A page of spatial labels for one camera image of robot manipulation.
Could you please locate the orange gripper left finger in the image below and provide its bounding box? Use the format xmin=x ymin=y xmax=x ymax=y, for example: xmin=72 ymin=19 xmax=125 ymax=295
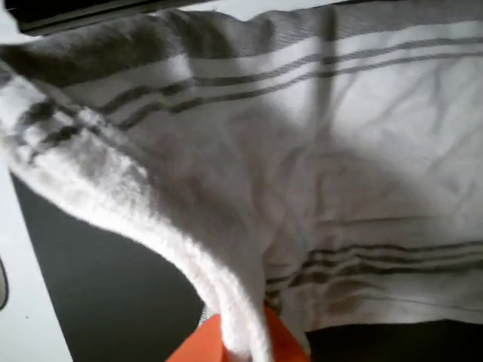
xmin=165 ymin=314 xmax=228 ymax=362

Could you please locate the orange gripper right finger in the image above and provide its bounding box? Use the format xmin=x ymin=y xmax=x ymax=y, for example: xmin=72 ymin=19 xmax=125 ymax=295
xmin=263 ymin=305 xmax=312 ymax=362

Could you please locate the white grey-striped towel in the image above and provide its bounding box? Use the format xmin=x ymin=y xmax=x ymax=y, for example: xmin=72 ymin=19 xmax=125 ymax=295
xmin=0 ymin=0 xmax=483 ymax=362

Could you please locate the large black desk mat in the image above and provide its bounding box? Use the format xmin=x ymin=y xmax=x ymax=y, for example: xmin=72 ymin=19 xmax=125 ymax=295
xmin=9 ymin=171 xmax=483 ymax=362

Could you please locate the black mechanical keyboard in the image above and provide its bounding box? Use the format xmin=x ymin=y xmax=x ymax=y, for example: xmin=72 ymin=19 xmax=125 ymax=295
xmin=5 ymin=0 xmax=214 ymax=38

